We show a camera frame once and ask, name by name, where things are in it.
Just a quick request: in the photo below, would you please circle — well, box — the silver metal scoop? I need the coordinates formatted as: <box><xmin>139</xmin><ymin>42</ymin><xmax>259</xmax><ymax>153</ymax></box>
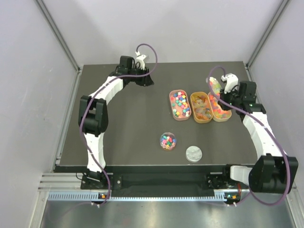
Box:
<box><xmin>205</xmin><ymin>76</ymin><xmax>225</xmax><ymax>112</ymax></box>

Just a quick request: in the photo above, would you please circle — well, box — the orange tray of star candies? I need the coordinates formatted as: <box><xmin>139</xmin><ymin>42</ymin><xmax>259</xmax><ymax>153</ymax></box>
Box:
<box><xmin>208</xmin><ymin>93</ymin><xmax>232</xmax><ymax>122</ymax></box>

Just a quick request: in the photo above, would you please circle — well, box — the yellow tray of popsicle candies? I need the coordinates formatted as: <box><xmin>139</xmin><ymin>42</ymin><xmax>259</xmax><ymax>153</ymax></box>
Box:
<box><xmin>190</xmin><ymin>92</ymin><xmax>214</xmax><ymax>124</ymax></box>

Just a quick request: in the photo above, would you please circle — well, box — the pink tray of block candies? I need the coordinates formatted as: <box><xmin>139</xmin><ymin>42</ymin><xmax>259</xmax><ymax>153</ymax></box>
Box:
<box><xmin>169</xmin><ymin>89</ymin><xmax>192</xmax><ymax>121</ymax></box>

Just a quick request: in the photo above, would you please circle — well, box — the clear round jar lid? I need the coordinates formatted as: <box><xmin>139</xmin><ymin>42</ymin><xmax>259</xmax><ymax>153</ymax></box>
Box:
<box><xmin>185</xmin><ymin>146</ymin><xmax>203</xmax><ymax>163</ymax></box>

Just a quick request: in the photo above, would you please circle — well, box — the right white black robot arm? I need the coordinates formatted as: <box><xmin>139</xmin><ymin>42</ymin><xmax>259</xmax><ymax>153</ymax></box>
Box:
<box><xmin>218</xmin><ymin>79</ymin><xmax>298</xmax><ymax>194</ymax></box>

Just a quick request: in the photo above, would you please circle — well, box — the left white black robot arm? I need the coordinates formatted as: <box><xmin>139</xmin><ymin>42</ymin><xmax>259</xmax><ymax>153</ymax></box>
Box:
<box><xmin>78</xmin><ymin>52</ymin><xmax>154</xmax><ymax>189</ymax></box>

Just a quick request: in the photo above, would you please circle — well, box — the clear round plastic jar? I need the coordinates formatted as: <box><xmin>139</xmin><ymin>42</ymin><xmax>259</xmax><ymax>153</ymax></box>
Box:
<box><xmin>160</xmin><ymin>132</ymin><xmax>177</xmax><ymax>151</ymax></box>

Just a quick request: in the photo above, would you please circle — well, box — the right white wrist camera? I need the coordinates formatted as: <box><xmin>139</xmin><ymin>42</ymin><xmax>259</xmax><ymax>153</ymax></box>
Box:
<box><xmin>221</xmin><ymin>73</ymin><xmax>238</xmax><ymax>94</ymax></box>

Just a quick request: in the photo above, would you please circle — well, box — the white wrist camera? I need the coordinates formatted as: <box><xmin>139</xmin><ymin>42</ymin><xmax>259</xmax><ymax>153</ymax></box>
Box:
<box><xmin>135</xmin><ymin>51</ymin><xmax>148</xmax><ymax>70</ymax></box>
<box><xmin>221</xmin><ymin>73</ymin><xmax>238</xmax><ymax>94</ymax></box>

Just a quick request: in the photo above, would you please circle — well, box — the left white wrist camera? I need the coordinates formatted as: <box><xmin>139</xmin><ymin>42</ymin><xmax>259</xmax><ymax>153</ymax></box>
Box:
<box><xmin>135</xmin><ymin>51</ymin><xmax>148</xmax><ymax>70</ymax></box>

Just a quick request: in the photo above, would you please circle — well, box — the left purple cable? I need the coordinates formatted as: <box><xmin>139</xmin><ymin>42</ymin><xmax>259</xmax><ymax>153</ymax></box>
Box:
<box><xmin>78</xmin><ymin>43</ymin><xmax>158</xmax><ymax>207</ymax></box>

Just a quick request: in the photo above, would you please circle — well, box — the purple cable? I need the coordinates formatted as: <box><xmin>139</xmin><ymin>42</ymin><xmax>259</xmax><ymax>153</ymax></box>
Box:
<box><xmin>78</xmin><ymin>43</ymin><xmax>158</xmax><ymax>207</ymax></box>
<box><xmin>208</xmin><ymin>66</ymin><xmax>292</xmax><ymax>207</ymax></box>

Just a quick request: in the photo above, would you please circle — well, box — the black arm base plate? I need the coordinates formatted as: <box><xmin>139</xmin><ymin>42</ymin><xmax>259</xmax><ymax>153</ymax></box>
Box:
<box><xmin>81</xmin><ymin>172</ymin><xmax>241</xmax><ymax>191</ymax></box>

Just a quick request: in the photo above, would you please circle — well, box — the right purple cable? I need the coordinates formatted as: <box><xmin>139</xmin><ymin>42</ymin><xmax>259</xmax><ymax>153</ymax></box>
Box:
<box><xmin>208</xmin><ymin>66</ymin><xmax>292</xmax><ymax>207</ymax></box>

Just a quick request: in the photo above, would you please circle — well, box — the slotted cable duct rail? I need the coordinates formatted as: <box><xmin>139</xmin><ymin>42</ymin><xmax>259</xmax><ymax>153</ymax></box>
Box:
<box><xmin>47</xmin><ymin>190</ymin><xmax>238</xmax><ymax>202</ymax></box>

